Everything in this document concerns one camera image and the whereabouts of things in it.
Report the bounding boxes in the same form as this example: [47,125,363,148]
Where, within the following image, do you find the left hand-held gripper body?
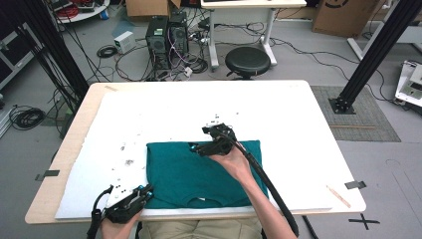
[104,183,149,224]

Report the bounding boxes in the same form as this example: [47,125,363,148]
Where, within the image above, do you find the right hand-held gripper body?
[202,113,240,157]

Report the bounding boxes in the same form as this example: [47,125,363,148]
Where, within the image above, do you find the teal long-sleeve shirt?
[145,139,270,210]

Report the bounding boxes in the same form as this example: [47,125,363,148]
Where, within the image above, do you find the person's right hand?
[208,146,256,186]

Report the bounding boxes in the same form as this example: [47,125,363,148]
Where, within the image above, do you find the person's left hand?
[100,209,143,239]

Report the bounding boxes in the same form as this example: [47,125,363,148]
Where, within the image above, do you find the white foam mat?
[54,87,333,222]

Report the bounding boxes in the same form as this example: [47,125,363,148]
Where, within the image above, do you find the person's legs in khaki trousers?
[137,217,267,239]

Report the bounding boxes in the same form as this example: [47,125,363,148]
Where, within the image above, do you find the black tape strip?
[343,179,367,191]
[34,169,61,182]

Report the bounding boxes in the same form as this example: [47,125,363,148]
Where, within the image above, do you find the black round stool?
[224,45,272,81]

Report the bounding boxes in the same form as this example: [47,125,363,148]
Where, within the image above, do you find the black computer tower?
[144,15,171,72]
[167,11,190,64]

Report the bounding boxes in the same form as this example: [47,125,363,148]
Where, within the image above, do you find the small white box device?
[112,30,137,55]

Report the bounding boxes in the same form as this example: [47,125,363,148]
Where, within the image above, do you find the thin wooden stick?
[325,184,351,209]

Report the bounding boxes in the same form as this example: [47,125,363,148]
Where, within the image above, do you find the white desk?
[200,0,309,71]

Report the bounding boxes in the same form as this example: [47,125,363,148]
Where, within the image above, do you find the small cardboard box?
[124,0,182,18]

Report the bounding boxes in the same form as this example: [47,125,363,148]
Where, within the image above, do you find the grey floor mat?
[310,85,402,143]

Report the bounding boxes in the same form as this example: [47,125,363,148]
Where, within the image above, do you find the black tape cross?
[347,212,380,231]

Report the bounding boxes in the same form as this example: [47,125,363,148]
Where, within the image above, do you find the round white table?
[49,0,110,25]

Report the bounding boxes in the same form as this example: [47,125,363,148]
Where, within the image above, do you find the large cardboard box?
[311,0,386,39]

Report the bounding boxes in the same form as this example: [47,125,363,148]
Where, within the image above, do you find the grey shelf rack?
[0,22,38,92]

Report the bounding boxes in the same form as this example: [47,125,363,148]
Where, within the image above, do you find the white machine with metal parts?
[393,60,422,109]

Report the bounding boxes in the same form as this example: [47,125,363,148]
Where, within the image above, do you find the left hand-held gripper black cable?
[86,184,114,239]

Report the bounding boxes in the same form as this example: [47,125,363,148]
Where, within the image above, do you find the hand-held gripper black cable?
[86,184,114,239]
[226,130,301,238]

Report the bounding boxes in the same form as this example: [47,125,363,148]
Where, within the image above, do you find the right hand-held gripper black cable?
[226,130,301,238]

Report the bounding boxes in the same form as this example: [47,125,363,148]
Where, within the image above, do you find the tangle of cables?
[113,19,211,83]

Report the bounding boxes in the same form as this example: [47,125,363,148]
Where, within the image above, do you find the large coiled black cable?
[7,105,46,131]

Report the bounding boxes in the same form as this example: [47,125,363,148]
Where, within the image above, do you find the long black floor cable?
[270,36,397,103]

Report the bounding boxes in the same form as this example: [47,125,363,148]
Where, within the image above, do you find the small coiled black cable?
[96,44,119,60]

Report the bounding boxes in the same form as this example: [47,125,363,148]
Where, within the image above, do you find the white desk frame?
[345,19,422,62]

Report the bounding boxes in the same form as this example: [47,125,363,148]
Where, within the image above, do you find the black metal stand with cables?
[0,0,91,113]

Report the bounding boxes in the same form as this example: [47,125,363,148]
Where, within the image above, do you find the red coiled cable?
[55,5,81,19]

